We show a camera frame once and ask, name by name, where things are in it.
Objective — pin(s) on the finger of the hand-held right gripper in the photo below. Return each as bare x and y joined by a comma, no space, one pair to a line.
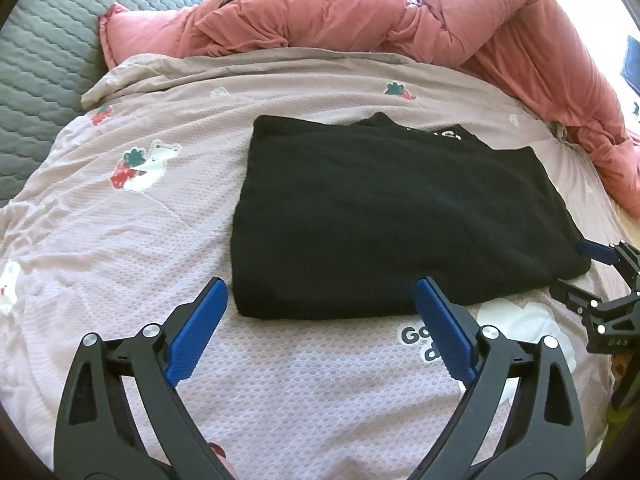
575,296
597,251

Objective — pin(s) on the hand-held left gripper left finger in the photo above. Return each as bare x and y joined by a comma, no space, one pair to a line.
197,335

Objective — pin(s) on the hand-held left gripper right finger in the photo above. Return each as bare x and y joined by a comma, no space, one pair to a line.
447,335

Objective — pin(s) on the black sweater with orange patches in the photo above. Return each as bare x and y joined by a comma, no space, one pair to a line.
375,220

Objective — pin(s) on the pink strawberry bear printed blanket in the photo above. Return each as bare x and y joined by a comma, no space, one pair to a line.
150,240

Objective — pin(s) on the blue flat object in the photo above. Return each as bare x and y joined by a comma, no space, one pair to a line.
632,62

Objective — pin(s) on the grey quilted bedspread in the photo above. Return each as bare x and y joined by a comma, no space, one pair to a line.
50,60

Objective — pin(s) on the salmon pink comforter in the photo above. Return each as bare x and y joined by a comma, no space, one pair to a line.
350,25

